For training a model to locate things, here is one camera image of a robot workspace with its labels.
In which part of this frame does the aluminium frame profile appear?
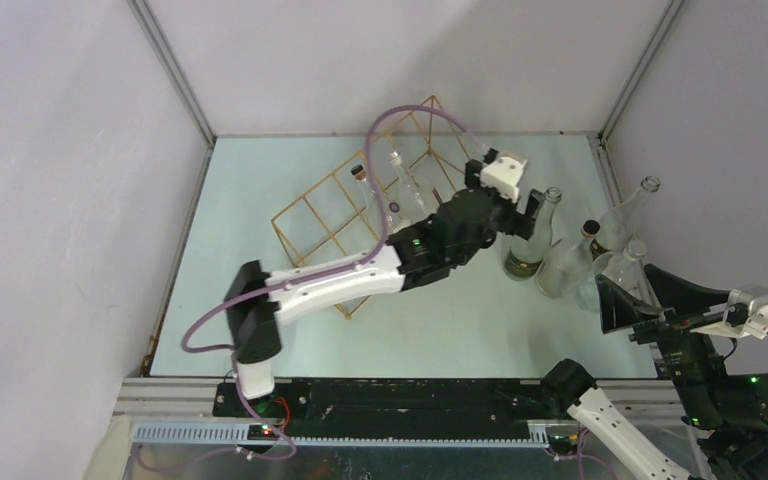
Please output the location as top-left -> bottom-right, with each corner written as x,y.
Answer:
126,0 -> 217,148

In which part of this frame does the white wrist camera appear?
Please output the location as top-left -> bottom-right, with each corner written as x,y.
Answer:
691,285 -> 768,340
479,152 -> 529,204

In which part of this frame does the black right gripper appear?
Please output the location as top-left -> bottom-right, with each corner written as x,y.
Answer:
592,259 -> 729,424

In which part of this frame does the right circuit board with leds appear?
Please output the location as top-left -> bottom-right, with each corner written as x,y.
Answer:
546,431 -> 588,457

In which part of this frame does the clear bottle silver cap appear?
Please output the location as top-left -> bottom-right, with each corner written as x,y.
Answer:
390,150 -> 444,224

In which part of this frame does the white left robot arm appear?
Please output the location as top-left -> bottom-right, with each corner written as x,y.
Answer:
226,187 -> 545,417

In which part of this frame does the left circuit board with leds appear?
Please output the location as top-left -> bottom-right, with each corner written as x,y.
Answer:
246,424 -> 284,442

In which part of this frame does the gold wire wine rack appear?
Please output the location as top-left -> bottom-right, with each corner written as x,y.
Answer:
271,94 -> 489,321

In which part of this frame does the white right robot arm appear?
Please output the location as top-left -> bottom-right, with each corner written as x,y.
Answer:
540,264 -> 768,479

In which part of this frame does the greenish bottle black label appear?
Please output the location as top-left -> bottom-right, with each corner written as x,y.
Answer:
590,175 -> 661,260

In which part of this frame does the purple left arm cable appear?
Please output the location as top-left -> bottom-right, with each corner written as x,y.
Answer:
179,104 -> 495,425

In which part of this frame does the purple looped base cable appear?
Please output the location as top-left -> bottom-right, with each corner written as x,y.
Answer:
133,423 -> 299,473

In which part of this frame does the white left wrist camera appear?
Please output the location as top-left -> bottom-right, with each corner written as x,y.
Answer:
479,152 -> 529,204

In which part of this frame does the circuit board with leds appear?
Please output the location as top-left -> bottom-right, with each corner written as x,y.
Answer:
546,431 -> 588,457
246,424 -> 284,442

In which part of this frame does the squat clear glass bottle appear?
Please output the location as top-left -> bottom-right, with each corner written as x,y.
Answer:
574,240 -> 648,313

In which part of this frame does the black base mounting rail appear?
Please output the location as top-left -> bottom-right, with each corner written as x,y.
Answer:
212,377 -> 595,441

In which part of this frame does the clear bottle black cap front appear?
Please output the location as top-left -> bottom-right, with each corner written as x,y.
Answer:
536,220 -> 601,298

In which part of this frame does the clear bottle black gold label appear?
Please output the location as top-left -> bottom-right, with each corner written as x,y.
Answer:
503,186 -> 562,281

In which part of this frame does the clear bottle black cap white label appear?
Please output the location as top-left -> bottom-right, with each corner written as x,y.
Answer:
351,164 -> 411,239

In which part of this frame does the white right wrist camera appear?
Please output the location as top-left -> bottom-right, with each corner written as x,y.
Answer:
691,285 -> 768,340

